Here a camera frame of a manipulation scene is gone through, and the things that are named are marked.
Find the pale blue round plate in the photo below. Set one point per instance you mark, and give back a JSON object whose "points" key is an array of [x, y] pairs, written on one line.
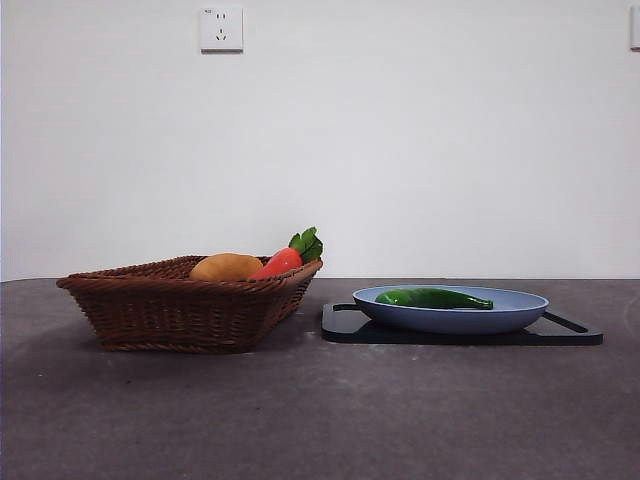
{"points": [[450, 320]]}

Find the tan potato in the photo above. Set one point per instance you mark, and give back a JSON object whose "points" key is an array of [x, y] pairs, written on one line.
{"points": [[225, 266]]}

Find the green pepper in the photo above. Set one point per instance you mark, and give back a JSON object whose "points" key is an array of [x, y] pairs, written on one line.
{"points": [[430, 298]]}

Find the brown wicker basket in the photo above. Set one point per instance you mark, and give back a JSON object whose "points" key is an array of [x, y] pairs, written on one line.
{"points": [[170, 315]]}

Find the black rectangular tray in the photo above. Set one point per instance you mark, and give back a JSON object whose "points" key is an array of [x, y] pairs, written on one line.
{"points": [[345, 330]]}

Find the orange carrot with green leaves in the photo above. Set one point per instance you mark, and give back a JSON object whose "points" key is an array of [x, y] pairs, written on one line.
{"points": [[280, 261]]}

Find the white wall plate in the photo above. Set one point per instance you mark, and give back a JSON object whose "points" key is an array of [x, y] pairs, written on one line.
{"points": [[635, 27]]}

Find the white wall power socket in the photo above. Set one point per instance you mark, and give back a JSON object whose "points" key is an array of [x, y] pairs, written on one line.
{"points": [[221, 29]]}

